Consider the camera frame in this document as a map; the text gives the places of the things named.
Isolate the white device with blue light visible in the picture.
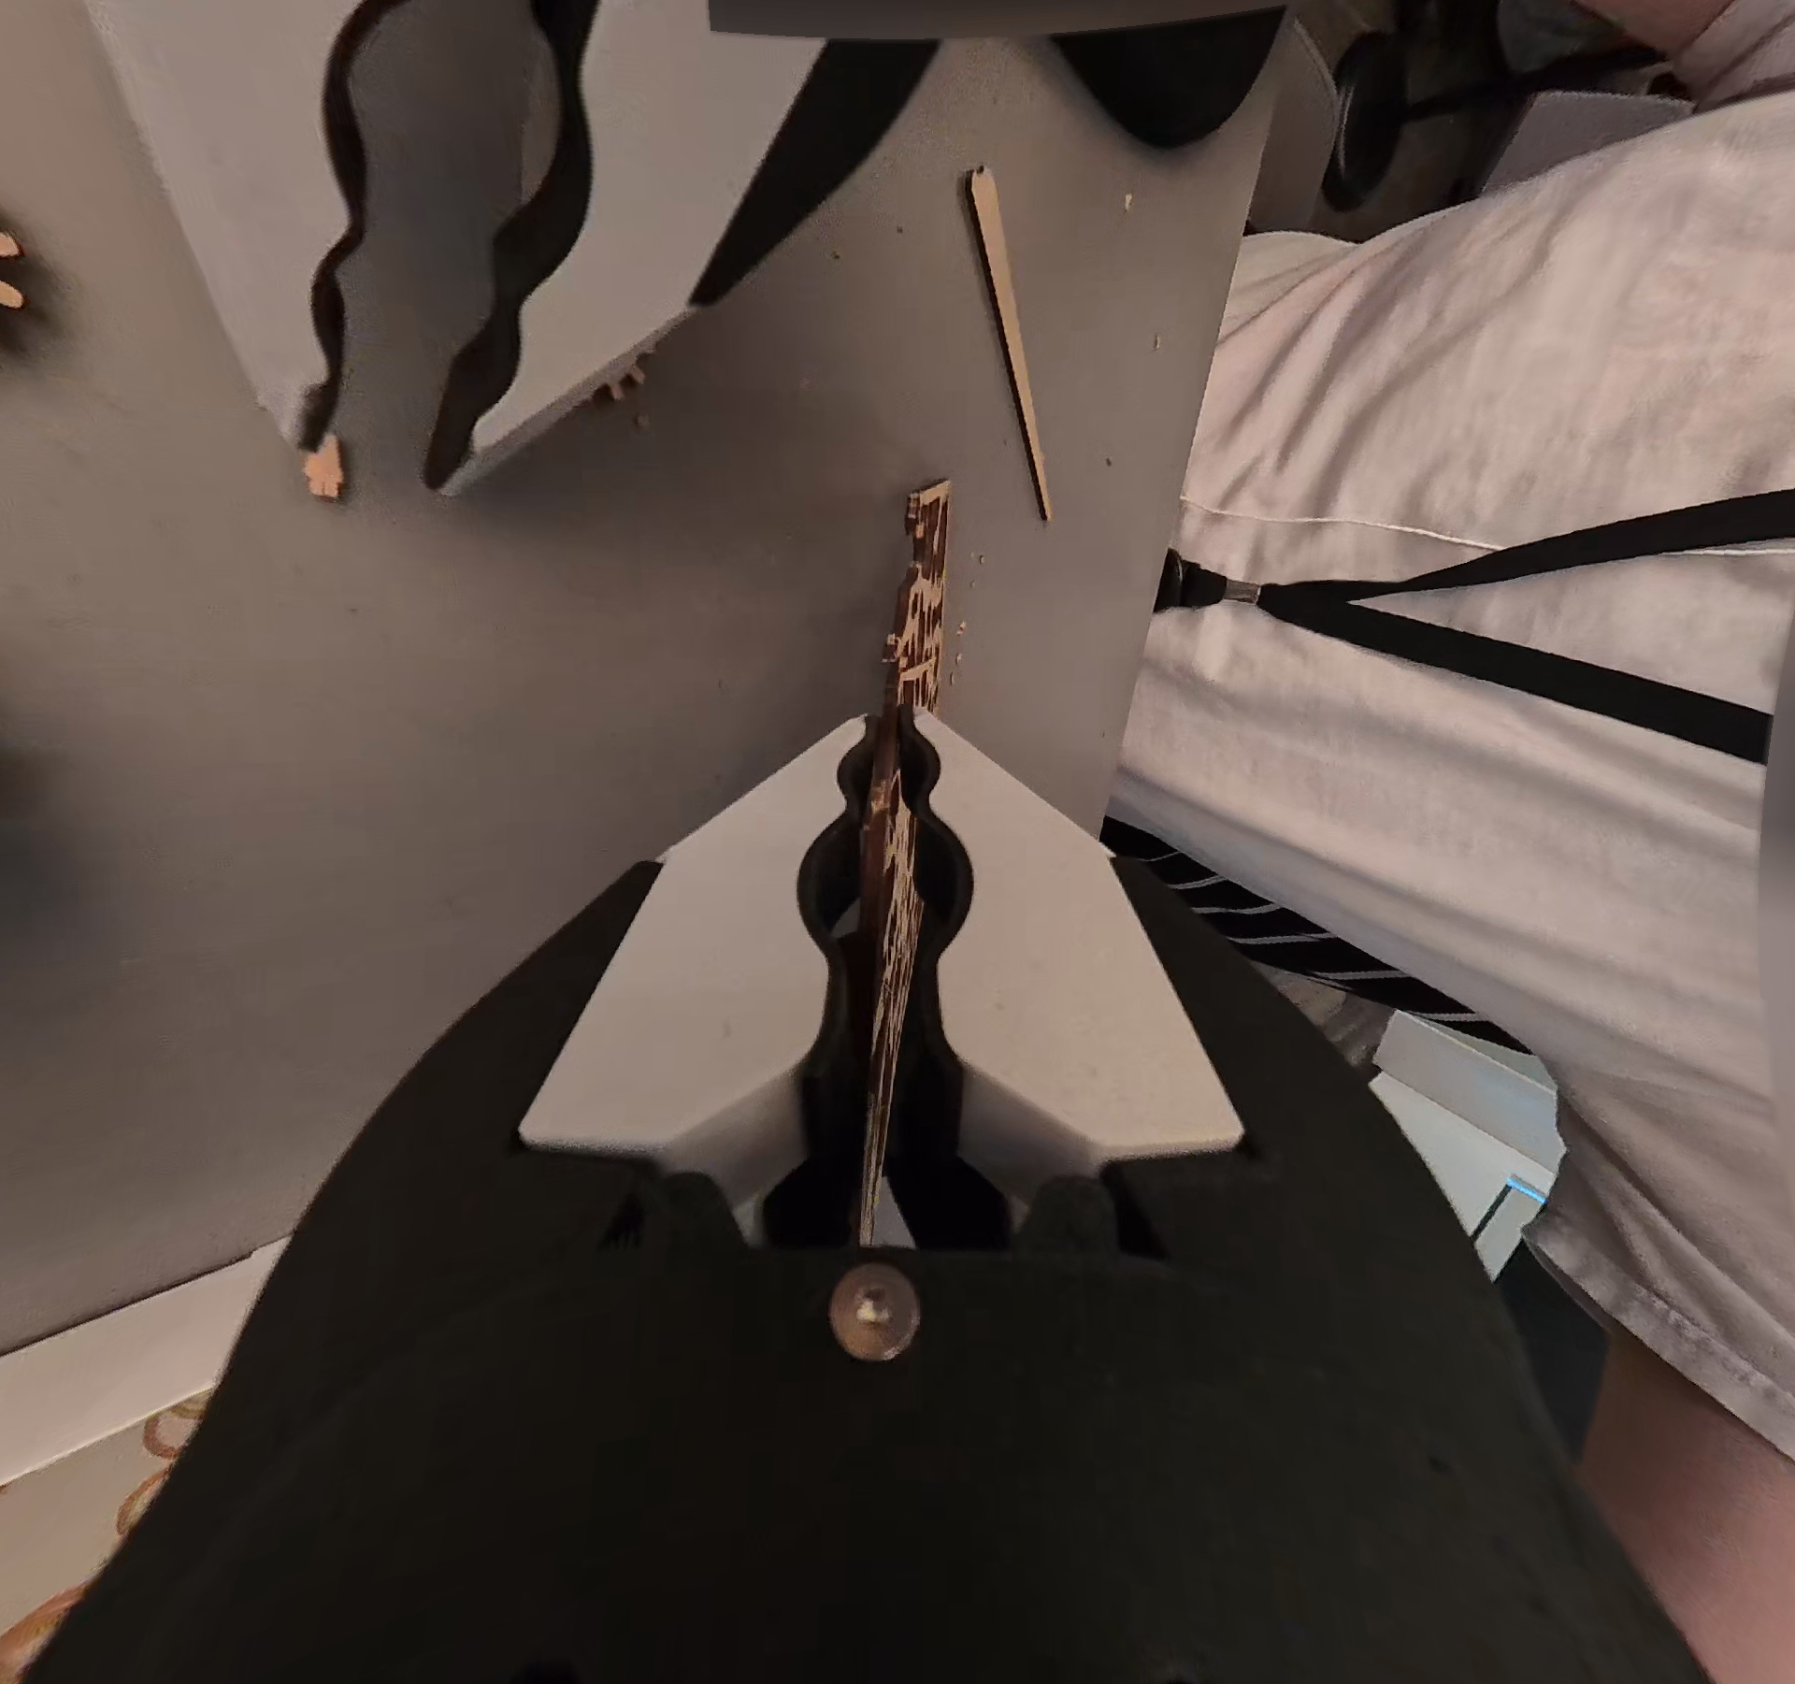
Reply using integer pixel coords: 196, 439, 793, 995
1367, 1012, 1567, 1277

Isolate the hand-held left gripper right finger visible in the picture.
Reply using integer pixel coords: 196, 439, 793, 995
909, 713, 1250, 1246

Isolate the person's leg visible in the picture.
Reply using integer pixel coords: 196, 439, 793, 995
1581, 1327, 1795, 1684

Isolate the white box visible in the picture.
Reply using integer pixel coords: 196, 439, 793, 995
0, 1231, 283, 1684

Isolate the wooden stick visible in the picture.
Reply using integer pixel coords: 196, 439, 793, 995
961, 164, 1053, 526

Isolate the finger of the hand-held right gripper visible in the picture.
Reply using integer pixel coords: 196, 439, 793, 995
73, 0, 451, 458
420, 0, 832, 497

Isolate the black ribbed wrist rest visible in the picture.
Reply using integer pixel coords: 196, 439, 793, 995
1053, 28, 1286, 150

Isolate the person's white garment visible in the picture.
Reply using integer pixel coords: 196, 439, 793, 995
1107, 0, 1795, 1449

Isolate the laser-cut wooden parts sheet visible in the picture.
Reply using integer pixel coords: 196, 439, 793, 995
859, 476, 956, 1246

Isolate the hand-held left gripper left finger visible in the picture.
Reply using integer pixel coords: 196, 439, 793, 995
519, 713, 876, 1246

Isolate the black lanyard strap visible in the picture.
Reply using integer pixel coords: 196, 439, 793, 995
1153, 491, 1795, 765

